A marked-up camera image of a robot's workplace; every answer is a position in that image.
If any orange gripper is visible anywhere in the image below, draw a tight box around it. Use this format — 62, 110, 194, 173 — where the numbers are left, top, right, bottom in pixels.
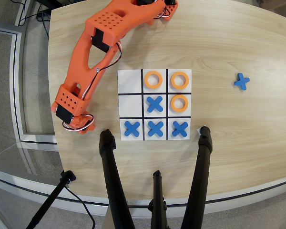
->
51, 101, 96, 135

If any blue foam cross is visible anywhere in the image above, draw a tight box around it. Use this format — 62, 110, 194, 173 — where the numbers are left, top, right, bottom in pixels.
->
172, 121, 189, 138
146, 95, 164, 113
147, 121, 164, 137
234, 73, 250, 91
123, 121, 141, 137

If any white tic-tac-toe board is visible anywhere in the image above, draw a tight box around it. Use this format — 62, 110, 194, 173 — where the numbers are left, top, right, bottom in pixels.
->
117, 69, 193, 141

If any thin black stand pole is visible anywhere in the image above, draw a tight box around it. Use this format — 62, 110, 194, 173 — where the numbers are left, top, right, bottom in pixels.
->
25, 170, 77, 229

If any short black tripod leg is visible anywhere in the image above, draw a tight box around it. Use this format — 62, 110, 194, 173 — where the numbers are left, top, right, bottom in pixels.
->
147, 169, 169, 229

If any orange foam ring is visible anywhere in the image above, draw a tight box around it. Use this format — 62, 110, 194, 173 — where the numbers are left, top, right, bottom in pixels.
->
171, 71, 190, 90
144, 71, 163, 90
170, 94, 189, 113

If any grey metal floor frame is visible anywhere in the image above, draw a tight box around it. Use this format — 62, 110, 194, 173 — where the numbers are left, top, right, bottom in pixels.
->
0, 26, 58, 145

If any black cable on floor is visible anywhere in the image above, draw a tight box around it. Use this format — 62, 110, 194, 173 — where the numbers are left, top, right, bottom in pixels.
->
63, 185, 96, 229

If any black power cable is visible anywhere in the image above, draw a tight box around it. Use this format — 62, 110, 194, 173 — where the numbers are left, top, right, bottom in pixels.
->
18, 0, 51, 39

